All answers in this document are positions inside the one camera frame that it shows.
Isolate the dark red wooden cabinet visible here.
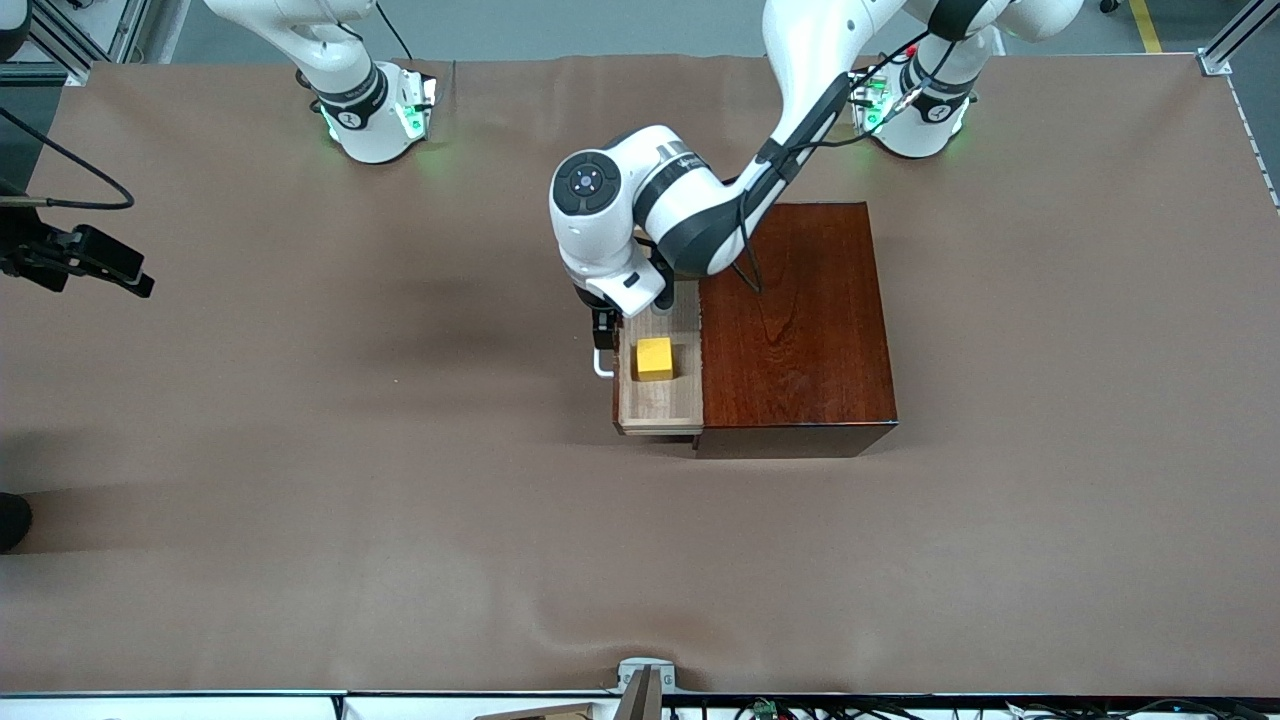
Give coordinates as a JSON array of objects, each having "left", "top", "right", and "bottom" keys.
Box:
[{"left": 693, "top": 202, "right": 898, "bottom": 459}]

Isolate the black right arm base cable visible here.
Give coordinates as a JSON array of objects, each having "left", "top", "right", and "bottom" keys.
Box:
[{"left": 375, "top": 0, "right": 421, "bottom": 61}]

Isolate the yellow block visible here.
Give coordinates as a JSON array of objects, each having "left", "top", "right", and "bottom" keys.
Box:
[{"left": 635, "top": 337, "right": 676, "bottom": 382}]

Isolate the grey metal bracket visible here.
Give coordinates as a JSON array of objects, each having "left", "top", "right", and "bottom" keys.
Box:
[{"left": 617, "top": 657, "right": 677, "bottom": 720}]

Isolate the black rounded object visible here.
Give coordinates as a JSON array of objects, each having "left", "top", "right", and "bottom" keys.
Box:
[{"left": 0, "top": 493, "right": 33, "bottom": 553}]

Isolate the light wood drawer white handle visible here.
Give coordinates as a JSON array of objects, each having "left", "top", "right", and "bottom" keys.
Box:
[{"left": 592, "top": 290, "right": 706, "bottom": 438}]

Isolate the brown table cloth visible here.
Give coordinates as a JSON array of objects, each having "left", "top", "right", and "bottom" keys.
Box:
[{"left": 0, "top": 52, "right": 1280, "bottom": 698}]

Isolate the aluminium frame with dark rails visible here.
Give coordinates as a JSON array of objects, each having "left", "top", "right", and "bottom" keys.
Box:
[{"left": 0, "top": 0, "right": 151, "bottom": 86}]

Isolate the aluminium frame rail with bracket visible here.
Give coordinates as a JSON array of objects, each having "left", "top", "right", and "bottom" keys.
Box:
[{"left": 1197, "top": 0, "right": 1280, "bottom": 76}]

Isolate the tan cardboard piece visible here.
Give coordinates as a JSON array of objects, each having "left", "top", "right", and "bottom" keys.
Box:
[{"left": 475, "top": 703, "right": 601, "bottom": 720}]

